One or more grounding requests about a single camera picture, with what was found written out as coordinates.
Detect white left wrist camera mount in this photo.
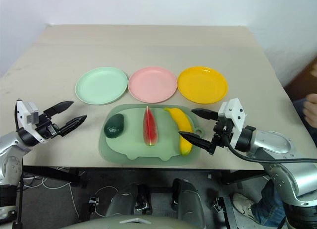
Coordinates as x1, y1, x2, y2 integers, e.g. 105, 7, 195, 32
15, 99, 47, 143

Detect red watermelon slice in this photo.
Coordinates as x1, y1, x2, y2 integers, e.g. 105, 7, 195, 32
143, 106, 159, 147

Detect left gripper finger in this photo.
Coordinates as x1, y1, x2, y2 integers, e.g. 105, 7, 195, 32
57, 115, 88, 137
44, 101, 75, 119

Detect white floor cable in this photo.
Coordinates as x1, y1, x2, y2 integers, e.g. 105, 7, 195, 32
22, 173, 81, 220

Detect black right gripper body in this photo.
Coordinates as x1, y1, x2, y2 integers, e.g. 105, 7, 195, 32
211, 116, 235, 148

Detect yellow plate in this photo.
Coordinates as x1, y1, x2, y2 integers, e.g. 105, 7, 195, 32
177, 66, 228, 105

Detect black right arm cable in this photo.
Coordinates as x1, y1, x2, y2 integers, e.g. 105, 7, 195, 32
222, 133, 317, 164

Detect dark green avocado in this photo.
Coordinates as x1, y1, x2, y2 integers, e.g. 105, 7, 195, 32
104, 113, 125, 138

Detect yellow banana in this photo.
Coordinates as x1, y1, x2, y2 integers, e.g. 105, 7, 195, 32
162, 107, 194, 157

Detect bystander blue jeans leg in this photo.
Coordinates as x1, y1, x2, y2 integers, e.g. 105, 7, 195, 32
251, 181, 289, 228

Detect pink plate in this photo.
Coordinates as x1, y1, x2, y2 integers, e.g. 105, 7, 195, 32
128, 66, 178, 103

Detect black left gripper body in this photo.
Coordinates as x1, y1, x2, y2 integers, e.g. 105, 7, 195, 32
34, 112, 63, 141

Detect grey robot torso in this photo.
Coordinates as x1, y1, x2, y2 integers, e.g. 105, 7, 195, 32
60, 215, 215, 229

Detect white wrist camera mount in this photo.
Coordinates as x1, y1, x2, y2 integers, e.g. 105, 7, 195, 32
217, 98, 249, 141
15, 99, 47, 143

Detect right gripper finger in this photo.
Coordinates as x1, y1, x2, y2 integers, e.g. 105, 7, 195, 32
191, 108, 219, 120
178, 131, 216, 156

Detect light green plate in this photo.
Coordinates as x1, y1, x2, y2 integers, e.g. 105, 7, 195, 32
75, 66, 129, 106

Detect green cutting board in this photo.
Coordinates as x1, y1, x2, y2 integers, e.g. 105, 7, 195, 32
99, 104, 206, 163

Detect white sneaker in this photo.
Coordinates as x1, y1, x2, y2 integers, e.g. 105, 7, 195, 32
232, 192, 260, 224

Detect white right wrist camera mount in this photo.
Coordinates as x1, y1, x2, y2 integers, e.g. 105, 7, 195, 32
217, 98, 249, 141

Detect bystander bare hand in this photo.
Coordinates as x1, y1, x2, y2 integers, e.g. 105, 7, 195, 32
303, 93, 317, 129

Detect dark rounded left robot leg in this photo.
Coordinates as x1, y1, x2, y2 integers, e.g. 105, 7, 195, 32
106, 183, 150, 218

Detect dark rounded right robot leg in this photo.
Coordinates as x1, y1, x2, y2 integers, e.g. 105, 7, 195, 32
171, 178, 207, 222

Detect dark rounded robot leg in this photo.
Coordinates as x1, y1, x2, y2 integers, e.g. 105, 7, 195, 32
106, 183, 150, 218
171, 178, 207, 222

